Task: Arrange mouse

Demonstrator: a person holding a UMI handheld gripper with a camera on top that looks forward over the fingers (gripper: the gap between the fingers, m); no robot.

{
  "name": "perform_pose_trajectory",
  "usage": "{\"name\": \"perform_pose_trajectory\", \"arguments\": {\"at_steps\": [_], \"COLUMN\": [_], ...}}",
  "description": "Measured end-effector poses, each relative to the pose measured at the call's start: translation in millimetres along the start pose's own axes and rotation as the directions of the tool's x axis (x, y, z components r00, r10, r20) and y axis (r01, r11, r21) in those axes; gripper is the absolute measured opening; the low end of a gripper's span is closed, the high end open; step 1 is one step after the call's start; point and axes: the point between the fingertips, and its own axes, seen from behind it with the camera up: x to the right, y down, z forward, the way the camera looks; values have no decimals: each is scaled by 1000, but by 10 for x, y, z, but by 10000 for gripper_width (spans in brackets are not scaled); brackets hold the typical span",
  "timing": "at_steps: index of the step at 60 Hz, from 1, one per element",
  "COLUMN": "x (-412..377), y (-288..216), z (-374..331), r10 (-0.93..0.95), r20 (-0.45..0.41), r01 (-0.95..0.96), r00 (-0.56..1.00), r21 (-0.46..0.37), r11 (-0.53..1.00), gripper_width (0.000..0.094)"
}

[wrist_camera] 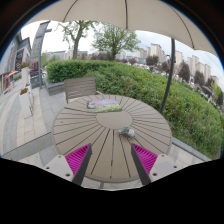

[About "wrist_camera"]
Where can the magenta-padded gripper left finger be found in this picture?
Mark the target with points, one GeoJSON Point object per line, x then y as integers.
{"type": "Point", "coordinates": [77, 159]}

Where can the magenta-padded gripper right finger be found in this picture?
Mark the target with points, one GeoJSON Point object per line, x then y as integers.
{"type": "Point", "coordinates": [145, 158]}

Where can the transparent grey computer mouse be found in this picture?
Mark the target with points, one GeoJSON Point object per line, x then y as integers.
{"type": "Point", "coordinates": [126, 132]}

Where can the flower landscape print mouse pad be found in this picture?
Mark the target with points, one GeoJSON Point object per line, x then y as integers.
{"type": "Point", "coordinates": [103, 105]}

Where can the green hedge bank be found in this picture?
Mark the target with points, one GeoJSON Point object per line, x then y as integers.
{"type": "Point", "coordinates": [143, 93]}

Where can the grey slatted garden chair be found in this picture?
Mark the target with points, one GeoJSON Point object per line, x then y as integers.
{"type": "Point", "coordinates": [80, 87]}

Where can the white flower planter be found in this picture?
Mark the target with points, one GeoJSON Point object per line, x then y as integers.
{"type": "Point", "coordinates": [25, 101]}

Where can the beige apartment buildings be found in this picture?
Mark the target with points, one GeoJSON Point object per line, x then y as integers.
{"type": "Point", "coordinates": [191, 63]}

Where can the tall grey sign pillar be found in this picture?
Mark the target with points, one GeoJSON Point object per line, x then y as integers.
{"type": "Point", "coordinates": [36, 50]}

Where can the dark shopfront building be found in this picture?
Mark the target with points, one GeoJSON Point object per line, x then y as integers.
{"type": "Point", "coordinates": [16, 56]}

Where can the full green tree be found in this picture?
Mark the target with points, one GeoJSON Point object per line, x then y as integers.
{"type": "Point", "coordinates": [115, 38]}

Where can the sparse-leaved tree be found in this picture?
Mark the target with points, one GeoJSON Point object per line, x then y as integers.
{"type": "Point", "coordinates": [77, 35]}

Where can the beige parasol canopy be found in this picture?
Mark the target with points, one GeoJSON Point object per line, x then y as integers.
{"type": "Point", "coordinates": [116, 13]}

